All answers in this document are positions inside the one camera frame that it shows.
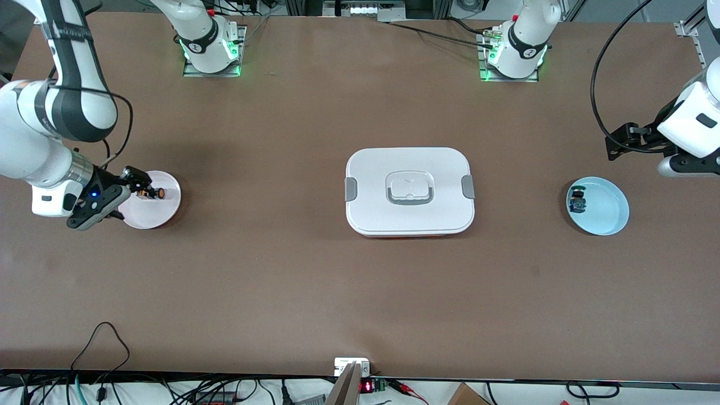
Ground black looped table cable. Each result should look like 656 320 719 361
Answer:
70 322 131 375

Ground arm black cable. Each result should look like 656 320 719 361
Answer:
48 62 134 169
590 0 664 154

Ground white power strip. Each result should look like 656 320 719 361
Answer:
323 0 407 18

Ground black coiled floor cable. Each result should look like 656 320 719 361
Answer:
565 381 621 399

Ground aluminium camera mount post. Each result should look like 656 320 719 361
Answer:
325 358 372 405

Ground aluminium frame profile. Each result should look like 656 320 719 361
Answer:
674 0 720 74

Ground white lidded storage box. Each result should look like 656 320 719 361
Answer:
344 147 476 239

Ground brown cardboard box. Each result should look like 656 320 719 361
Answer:
447 382 491 405

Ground black cable to base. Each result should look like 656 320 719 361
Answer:
387 21 497 50

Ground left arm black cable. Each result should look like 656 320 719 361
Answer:
590 0 664 154

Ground light blue round plate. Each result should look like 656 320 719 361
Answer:
566 177 630 236

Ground pink round plate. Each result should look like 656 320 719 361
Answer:
117 170 182 230

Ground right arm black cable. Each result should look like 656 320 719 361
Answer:
48 62 134 169

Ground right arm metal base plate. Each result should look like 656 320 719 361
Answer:
182 25 248 78

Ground red clip test leads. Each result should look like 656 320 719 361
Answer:
389 379 430 405

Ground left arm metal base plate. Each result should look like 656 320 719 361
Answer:
478 30 541 83

